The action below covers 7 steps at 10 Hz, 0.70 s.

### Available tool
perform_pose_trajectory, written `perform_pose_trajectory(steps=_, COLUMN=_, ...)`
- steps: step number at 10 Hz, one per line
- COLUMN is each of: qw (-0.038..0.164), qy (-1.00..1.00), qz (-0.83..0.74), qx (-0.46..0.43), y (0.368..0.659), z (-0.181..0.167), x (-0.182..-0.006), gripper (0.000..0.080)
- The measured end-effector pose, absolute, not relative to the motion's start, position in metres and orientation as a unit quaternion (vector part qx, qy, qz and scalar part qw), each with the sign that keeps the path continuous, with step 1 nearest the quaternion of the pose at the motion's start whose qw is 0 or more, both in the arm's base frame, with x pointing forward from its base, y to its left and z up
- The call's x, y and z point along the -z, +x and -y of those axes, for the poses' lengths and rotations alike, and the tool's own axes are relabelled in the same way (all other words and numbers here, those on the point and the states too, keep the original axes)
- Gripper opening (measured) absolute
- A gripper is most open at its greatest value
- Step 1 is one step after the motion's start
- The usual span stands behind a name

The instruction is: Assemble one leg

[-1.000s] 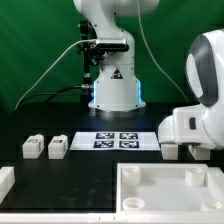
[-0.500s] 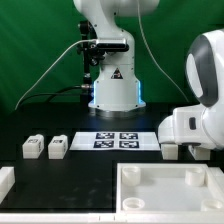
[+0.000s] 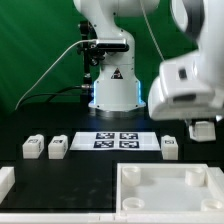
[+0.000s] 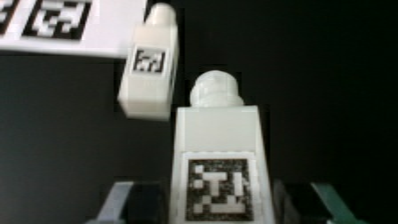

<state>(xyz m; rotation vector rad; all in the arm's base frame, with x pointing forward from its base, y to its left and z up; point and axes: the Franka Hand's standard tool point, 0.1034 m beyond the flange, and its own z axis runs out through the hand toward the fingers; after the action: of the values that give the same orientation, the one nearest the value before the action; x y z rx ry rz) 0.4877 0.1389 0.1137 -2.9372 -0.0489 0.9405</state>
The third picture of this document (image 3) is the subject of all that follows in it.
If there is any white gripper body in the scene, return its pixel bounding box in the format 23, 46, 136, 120
148, 77, 224, 120

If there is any white sheet with markers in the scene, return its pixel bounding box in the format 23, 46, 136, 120
70, 132, 160, 151

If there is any white block left edge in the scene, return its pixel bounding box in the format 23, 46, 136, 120
0, 167, 15, 204

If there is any white front table rail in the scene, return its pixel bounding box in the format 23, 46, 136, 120
0, 213, 224, 224

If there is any silver camera on stand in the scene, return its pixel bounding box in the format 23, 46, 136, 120
95, 39, 129, 52

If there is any white cable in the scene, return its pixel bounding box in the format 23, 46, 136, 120
14, 38, 98, 111

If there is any black cable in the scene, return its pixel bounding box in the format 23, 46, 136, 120
19, 83, 95, 105

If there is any white square tabletop tray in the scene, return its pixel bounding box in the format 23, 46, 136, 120
116, 163, 224, 213

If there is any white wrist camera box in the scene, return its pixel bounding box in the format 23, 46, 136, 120
159, 51, 214, 104

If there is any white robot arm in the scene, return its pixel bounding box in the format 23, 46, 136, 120
73, 0, 224, 120

